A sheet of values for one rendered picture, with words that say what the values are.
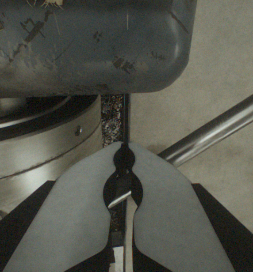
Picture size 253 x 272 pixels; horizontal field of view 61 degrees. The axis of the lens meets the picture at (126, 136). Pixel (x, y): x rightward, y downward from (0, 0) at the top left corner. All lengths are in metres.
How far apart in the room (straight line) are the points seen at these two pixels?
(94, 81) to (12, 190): 0.13
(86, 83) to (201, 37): 1.45
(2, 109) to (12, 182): 0.07
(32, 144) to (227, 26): 1.56
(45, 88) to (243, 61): 1.68
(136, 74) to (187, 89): 1.46
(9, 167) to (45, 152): 0.03
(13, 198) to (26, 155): 0.05
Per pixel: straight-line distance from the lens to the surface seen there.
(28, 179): 0.23
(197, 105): 1.70
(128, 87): 0.17
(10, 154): 0.21
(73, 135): 0.24
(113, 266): 0.82
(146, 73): 0.16
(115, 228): 1.37
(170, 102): 1.60
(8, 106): 0.25
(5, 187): 0.23
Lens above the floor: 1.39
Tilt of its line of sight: 60 degrees down
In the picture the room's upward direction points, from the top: 158 degrees clockwise
